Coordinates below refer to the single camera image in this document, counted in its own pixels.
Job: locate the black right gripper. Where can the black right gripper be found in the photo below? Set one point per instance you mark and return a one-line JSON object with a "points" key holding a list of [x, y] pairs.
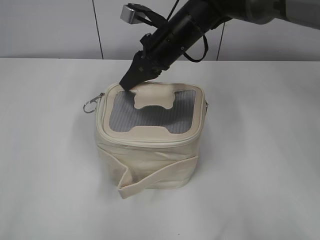
{"points": [[161, 49]]}

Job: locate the cream canvas zipper bag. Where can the cream canvas zipper bag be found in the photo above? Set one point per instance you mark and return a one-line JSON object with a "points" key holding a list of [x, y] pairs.
{"points": [[150, 136]]}

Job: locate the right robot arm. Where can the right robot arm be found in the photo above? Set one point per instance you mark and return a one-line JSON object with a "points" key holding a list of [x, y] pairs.
{"points": [[210, 14]]}

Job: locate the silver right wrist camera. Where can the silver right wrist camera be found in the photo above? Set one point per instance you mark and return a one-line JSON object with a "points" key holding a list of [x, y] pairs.
{"points": [[133, 13]]}

